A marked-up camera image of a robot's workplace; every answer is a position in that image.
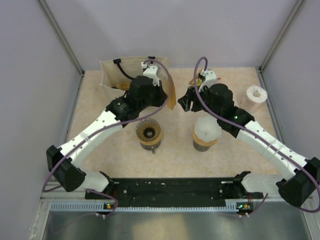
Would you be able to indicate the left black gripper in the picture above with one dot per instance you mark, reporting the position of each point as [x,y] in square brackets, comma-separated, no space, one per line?
[162,96]

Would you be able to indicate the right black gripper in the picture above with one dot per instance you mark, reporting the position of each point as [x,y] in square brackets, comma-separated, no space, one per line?
[192,96]

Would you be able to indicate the brown paper coffee filter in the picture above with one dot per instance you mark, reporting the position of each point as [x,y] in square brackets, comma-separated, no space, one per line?
[172,97]

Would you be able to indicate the grey glass dripper cone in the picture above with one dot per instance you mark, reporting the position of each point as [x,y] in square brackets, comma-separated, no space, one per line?
[148,130]

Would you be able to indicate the white paper coffee filter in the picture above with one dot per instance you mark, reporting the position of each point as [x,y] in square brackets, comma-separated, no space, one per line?
[207,129]

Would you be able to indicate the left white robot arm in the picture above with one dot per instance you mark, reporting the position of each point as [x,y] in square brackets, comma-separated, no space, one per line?
[64,162]

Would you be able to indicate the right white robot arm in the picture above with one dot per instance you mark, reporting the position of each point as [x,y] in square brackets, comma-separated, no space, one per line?
[298,176]

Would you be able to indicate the red yellow candy packet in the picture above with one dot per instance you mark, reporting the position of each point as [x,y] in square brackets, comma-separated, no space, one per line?
[199,80]

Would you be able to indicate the brown box in bag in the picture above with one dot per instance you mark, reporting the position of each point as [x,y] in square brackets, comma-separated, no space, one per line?
[124,86]

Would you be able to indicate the beige canvas tote bag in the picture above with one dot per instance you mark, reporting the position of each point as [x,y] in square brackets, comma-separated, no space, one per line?
[122,70]

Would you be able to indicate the grey glass carafe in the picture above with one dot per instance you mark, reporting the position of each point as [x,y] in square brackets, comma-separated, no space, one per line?
[200,148]

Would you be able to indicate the white tape roll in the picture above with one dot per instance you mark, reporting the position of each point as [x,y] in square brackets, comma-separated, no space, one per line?
[253,98]

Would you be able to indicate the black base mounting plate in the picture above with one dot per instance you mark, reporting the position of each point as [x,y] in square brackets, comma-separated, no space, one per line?
[177,192]

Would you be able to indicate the glass carafe with handle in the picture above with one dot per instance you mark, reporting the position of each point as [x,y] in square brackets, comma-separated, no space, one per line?
[150,148]

